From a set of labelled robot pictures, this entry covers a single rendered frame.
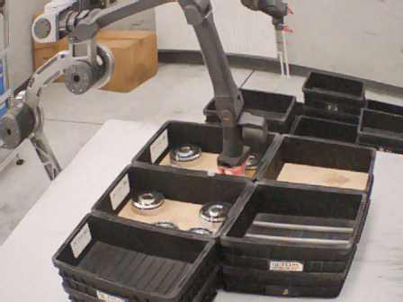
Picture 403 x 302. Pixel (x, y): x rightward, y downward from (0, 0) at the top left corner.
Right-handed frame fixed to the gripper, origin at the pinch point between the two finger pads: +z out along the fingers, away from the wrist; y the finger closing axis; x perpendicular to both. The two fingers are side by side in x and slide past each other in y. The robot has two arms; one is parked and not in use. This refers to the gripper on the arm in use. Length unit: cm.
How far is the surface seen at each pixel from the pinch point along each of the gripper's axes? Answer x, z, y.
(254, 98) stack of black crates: 43, 33, 121
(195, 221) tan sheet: 3.2, 4.4, -18.9
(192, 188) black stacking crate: 8.4, -0.9, -10.4
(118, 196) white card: 26.9, -0.2, -23.3
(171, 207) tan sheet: 13.4, 4.7, -14.5
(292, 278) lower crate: -36, 6, -35
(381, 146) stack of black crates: -39, 31, 102
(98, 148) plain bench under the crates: 72, 20, 28
